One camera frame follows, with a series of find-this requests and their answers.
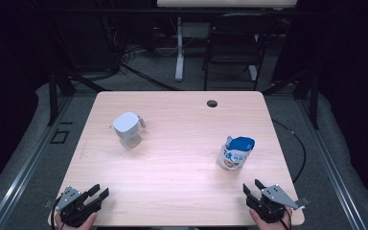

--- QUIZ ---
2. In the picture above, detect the person's right hand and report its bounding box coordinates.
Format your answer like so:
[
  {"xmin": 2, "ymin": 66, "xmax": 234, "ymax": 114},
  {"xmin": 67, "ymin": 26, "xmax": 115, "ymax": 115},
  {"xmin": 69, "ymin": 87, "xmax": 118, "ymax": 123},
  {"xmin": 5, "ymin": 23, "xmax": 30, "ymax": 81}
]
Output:
[{"xmin": 248, "ymin": 207, "xmax": 292, "ymax": 230}]

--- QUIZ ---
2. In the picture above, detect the black metal stand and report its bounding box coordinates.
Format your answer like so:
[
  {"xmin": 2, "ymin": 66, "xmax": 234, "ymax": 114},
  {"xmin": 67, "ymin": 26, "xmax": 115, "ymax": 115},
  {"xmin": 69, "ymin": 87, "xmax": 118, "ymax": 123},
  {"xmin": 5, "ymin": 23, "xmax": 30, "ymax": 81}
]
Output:
[
  {"xmin": 46, "ymin": 60, "xmax": 111, "ymax": 127},
  {"xmin": 262, "ymin": 68, "xmax": 320, "ymax": 130}
]

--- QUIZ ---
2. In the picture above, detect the right hand-held gripper cable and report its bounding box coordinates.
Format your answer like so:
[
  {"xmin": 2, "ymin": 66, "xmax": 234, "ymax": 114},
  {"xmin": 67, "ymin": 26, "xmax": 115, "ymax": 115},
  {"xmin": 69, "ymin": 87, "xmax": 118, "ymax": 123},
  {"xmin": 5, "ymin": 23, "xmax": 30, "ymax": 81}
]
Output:
[{"xmin": 281, "ymin": 205, "xmax": 293, "ymax": 230}]

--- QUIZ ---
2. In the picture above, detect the aluminium floor rail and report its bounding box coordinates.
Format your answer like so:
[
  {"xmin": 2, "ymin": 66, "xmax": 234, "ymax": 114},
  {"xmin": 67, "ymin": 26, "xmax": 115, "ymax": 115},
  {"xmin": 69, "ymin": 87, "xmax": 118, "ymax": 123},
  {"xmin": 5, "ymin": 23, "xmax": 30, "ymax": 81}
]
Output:
[
  {"xmin": 295, "ymin": 95, "xmax": 368, "ymax": 230},
  {"xmin": 0, "ymin": 95, "xmax": 75, "ymax": 230}
]

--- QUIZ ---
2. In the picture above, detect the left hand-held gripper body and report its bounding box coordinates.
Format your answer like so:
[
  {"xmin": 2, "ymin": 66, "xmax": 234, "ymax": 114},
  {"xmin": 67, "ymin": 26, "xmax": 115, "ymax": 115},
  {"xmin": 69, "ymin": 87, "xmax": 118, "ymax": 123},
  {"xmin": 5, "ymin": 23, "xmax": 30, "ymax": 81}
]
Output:
[{"xmin": 55, "ymin": 186, "xmax": 104, "ymax": 228}]

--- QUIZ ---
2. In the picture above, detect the black folding chair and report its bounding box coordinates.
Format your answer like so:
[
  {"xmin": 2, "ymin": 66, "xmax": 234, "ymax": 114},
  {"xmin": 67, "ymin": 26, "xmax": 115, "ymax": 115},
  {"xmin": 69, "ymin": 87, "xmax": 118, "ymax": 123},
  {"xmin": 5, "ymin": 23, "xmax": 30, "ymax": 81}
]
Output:
[{"xmin": 201, "ymin": 12, "xmax": 277, "ymax": 91}]

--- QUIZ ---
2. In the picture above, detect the hand-held gripper cable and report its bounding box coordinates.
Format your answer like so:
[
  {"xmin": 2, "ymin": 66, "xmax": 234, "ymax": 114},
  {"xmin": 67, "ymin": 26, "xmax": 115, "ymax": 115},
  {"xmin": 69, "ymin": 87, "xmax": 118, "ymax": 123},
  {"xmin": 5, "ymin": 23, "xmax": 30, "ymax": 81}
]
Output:
[
  {"xmin": 50, "ymin": 195, "xmax": 65, "ymax": 230},
  {"xmin": 281, "ymin": 205, "xmax": 293, "ymax": 230}
]

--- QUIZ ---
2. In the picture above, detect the bundle of dark cables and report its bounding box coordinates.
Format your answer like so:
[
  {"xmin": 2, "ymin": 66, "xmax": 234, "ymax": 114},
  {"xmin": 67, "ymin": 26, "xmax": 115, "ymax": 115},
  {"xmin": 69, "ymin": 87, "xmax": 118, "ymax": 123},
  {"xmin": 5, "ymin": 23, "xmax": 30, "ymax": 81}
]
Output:
[{"xmin": 100, "ymin": 13, "xmax": 143, "ymax": 66}]

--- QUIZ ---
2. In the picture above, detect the left hand-held gripper cable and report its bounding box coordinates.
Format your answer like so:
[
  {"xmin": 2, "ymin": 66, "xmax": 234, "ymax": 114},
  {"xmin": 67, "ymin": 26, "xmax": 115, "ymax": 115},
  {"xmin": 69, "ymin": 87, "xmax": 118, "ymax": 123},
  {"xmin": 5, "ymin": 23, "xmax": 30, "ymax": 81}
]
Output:
[{"xmin": 50, "ymin": 195, "xmax": 65, "ymax": 230}]

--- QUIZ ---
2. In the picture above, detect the clear jar with white lid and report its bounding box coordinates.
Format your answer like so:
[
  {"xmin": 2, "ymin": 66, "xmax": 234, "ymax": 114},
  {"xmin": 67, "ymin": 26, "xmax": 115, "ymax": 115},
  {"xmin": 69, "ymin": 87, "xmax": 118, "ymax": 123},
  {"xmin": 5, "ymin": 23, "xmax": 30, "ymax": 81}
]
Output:
[{"xmin": 110, "ymin": 111, "xmax": 147, "ymax": 150}]

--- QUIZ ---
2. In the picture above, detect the thin black floor cable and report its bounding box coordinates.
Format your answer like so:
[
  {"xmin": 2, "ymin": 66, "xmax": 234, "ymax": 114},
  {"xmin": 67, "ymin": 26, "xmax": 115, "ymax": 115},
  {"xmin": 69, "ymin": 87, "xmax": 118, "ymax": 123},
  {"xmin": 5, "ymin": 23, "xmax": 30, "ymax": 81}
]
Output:
[{"xmin": 271, "ymin": 118, "xmax": 308, "ymax": 185}]

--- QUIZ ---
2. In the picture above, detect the blue and white salt bag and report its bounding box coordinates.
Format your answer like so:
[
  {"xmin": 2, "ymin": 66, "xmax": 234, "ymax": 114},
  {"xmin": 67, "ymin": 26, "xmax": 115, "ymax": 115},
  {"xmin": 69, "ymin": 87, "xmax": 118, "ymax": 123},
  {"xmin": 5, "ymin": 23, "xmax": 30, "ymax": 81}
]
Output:
[{"xmin": 216, "ymin": 135, "xmax": 256, "ymax": 172}]

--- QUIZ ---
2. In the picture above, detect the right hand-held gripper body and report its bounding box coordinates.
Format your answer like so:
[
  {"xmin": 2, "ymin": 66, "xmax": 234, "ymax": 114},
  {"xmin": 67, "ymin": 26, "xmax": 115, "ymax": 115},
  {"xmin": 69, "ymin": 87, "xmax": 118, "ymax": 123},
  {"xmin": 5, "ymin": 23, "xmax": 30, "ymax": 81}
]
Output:
[{"xmin": 244, "ymin": 183, "xmax": 301, "ymax": 224}]

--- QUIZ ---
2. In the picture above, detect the thick black floor cable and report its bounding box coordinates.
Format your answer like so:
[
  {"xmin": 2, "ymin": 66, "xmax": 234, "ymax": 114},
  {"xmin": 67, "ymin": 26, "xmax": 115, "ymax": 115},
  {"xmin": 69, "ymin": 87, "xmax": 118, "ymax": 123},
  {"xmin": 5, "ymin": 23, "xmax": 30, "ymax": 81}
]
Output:
[{"xmin": 120, "ymin": 61, "xmax": 182, "ymax": 92}]

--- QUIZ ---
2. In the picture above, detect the white desk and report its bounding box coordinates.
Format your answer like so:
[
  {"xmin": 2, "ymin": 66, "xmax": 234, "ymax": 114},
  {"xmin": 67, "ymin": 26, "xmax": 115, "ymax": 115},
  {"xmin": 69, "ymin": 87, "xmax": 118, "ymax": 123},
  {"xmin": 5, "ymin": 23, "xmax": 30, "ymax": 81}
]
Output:
[{"xmin": 156, "ymin": 0, "xmax": 298, "ymax": 82}]

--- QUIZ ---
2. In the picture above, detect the person's left hand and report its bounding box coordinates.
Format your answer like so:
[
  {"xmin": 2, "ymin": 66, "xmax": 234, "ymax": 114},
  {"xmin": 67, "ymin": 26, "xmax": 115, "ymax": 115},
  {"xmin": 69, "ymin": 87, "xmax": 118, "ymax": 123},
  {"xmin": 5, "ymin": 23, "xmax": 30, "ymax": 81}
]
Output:
[{"xmin": 55, "ymin": 212, "xmax": 98, "ymax": 230}]

